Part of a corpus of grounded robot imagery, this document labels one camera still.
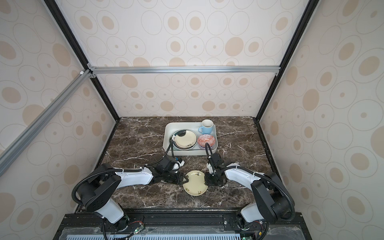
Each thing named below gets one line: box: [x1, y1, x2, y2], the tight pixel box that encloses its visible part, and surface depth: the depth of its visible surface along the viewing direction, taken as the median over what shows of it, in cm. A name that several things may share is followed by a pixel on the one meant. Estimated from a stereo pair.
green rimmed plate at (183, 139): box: [169, 129, 198, 151], surface depth 105 cm
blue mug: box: [198, 119, 214, 135], surface depth 107 cm
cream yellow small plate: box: [172, 130, 198, 149], surface depth 105 cm
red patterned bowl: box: [197, 134, 216, 149], surface depth 102 cm
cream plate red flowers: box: [182, 170, 208, 197], surface depth 87 cm
